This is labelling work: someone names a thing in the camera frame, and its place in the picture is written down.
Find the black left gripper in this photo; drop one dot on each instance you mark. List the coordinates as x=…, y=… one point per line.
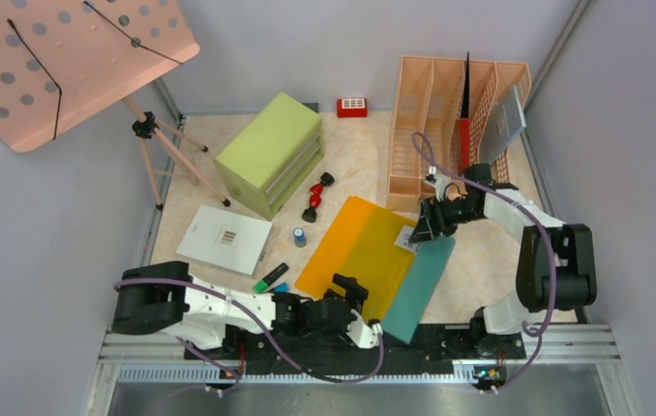
x=353, y=291

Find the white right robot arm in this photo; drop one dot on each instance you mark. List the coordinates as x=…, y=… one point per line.
x=555, y=268

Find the green metal drawer cabinet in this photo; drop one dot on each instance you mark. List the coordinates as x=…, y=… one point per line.
x=269, y=159

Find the red folder in organizer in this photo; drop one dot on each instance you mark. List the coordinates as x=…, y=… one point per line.
x=464, y=122

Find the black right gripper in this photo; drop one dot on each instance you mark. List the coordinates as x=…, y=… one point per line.
x=426, y=230

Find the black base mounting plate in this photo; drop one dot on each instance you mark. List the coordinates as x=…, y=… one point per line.
x=434, y=349

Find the black green highlighter marker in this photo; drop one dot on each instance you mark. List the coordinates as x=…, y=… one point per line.
x=266, y=282

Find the white paper booklet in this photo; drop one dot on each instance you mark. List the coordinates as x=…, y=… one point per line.
x=225, y=239

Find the light blue hardcover book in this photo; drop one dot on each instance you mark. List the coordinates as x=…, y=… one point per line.
x=506, y=121

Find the red and black dumbbell toy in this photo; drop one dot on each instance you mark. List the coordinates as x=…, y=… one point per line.
x=309, y=215

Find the black blue highlighter marker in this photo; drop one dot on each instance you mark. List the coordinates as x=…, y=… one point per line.
x=280, y=288

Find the teal plastic folder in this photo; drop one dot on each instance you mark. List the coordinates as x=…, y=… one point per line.
x=414, y=294

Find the yellow plastic clip folder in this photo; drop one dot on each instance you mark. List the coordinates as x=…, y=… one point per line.
x=368, y=243

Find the pink music stand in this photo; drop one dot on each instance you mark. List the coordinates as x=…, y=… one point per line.
x=63, y=62

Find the beige plastic file organizer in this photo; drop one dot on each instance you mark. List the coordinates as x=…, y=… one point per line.
x=428, y=99

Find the red small box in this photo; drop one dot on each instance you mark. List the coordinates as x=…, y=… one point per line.
x=352, y=107

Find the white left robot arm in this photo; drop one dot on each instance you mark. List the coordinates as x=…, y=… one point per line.
x=166, y=299

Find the small blue glue bottle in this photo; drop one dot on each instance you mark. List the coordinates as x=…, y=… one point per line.
x=299, y=236

